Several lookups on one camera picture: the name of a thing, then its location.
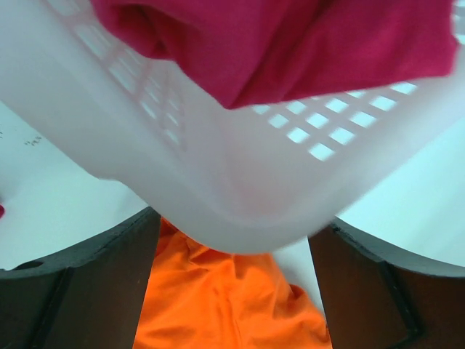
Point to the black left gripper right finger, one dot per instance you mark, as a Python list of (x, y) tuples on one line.
[(378, 295)]

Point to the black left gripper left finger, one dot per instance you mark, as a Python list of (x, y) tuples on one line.
[(88, 295)]

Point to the orange t shirt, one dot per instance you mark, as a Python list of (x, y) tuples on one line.
[(197, 297)]

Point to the white plastic mesh basket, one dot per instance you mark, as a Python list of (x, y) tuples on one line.
[(91, 132)]

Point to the pink t shirt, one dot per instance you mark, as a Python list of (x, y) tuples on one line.
[(256, 52)]

